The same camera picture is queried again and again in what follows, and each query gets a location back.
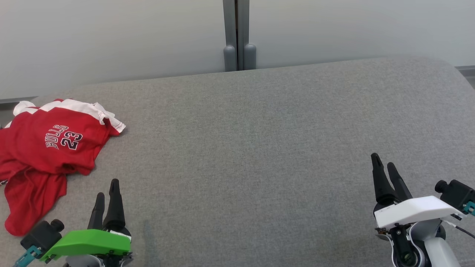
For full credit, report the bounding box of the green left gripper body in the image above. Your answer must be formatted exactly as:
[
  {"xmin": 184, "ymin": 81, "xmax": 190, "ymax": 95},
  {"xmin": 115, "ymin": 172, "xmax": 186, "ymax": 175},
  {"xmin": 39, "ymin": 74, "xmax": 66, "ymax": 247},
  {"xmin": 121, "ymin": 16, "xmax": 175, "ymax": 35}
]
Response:
[{"xmin": 40, "ymin": 229, "xmax": 133, "ymax": 267}]

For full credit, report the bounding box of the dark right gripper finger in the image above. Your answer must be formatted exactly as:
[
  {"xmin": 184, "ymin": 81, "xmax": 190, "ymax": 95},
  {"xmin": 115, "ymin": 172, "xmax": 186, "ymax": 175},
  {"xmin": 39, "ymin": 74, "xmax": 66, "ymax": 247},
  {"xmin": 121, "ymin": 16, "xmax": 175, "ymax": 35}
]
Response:
[
  {"xmin": 370, "ymin": 153, "xmax": 400, "ymax": 206},
  {"xmin": 387, "ymin": 162, "xmax": 413, "ymax": 202}
]

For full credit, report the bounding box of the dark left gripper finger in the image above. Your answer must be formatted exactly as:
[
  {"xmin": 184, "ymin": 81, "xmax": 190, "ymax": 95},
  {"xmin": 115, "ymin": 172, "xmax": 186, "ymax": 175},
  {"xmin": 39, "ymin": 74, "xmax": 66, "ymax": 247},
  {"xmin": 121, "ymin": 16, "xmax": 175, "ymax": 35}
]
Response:
[
  {"xmin": 88, "ymin": 192, "xmax": 106, "ymax": 230},
  {"xmin": 103, "ymin": 179, "xmax": 127, "ymax": 233}
]

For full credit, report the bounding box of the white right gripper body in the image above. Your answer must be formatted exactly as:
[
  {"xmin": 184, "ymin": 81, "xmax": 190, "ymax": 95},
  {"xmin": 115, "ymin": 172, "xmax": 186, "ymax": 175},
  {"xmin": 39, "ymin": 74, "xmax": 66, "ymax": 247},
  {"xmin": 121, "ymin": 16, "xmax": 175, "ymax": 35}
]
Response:
[{"xmin": 373, "ymin": 196, "xmax": 464, "ymax": 267}]

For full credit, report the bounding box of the red Bulls 23 jersey garment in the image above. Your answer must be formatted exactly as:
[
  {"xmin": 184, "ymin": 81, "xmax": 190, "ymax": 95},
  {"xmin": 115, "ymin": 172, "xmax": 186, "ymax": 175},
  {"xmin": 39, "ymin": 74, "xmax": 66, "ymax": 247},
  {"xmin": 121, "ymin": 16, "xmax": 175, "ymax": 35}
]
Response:
[{"xmin": 0, "ymin": 98, "xmax": 127, "ymax": 237}]

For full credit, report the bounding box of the grey fabric sofa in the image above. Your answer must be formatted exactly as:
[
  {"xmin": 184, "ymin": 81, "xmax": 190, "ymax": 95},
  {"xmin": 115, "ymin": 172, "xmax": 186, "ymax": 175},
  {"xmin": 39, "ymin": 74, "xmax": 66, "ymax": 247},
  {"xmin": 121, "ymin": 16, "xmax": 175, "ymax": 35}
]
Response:
[{"xmin": 0, "ymin": 56, "xmax": 475, "ymax": 267}]

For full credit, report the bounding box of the black cable with teal plug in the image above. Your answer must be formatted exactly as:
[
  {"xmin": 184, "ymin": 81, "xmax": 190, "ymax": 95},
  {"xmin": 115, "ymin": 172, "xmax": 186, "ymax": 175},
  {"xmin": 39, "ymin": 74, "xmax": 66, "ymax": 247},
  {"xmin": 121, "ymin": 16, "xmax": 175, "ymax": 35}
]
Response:
[
  {"xmin": 14, "ymin": 245, "xmax": 42, "ymax": 267},
  {"xmin": 441, "ymin": 201, "xmax": 475, "ymax": 238}
]

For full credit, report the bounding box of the grey door frame post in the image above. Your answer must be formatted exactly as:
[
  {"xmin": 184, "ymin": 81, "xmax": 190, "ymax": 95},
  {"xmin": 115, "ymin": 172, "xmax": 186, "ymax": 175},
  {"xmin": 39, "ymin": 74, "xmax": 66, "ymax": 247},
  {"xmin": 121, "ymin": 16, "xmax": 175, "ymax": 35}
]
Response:
[{"xmin": 223, "ymin": 0, "xmax": 257, "ymax": 72}]

